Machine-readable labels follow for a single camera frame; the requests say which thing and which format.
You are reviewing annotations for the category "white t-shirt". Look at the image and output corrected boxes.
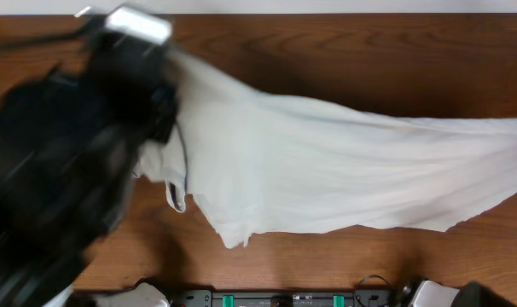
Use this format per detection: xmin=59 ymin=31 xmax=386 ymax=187
xmin=137 ymin=51 xmax=517 ymax=248

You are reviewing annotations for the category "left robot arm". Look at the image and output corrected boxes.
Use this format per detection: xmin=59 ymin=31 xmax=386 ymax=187
xmin=0 ymin=32 xmax=177 ymax=306

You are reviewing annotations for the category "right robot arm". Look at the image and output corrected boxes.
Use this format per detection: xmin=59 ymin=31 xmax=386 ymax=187
xmin=392 ymin=278 xmax=517 ymax=307

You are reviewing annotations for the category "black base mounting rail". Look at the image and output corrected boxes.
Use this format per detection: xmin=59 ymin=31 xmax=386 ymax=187
xmin=66 ymin=279 xmax=396 ymax=307

